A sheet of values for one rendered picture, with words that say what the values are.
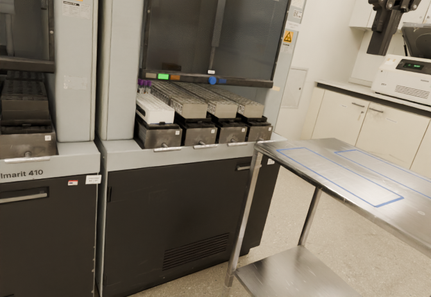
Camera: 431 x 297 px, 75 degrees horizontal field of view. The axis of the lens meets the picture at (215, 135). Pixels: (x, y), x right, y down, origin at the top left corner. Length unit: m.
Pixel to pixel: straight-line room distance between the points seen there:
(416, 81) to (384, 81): 0.26
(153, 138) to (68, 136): 0.27
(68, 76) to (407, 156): 2.63
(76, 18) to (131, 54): 0.18
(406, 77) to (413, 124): 0.40
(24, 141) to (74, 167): 0.16
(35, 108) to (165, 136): 0.40
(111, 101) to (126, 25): 0.24
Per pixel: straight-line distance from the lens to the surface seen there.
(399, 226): 0.75
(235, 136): 1.18
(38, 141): 0.93
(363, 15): 3.57
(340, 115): 3.19
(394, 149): 2.96
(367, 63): 3.83
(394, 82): 2.97
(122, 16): 0.99
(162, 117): 1.03
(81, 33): 0.97
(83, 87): 0.99
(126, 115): 1.04
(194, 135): 1.07
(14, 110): 0.98
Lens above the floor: 1.13
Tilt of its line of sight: 18 degrees down
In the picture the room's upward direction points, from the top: 10 degrees clockwise
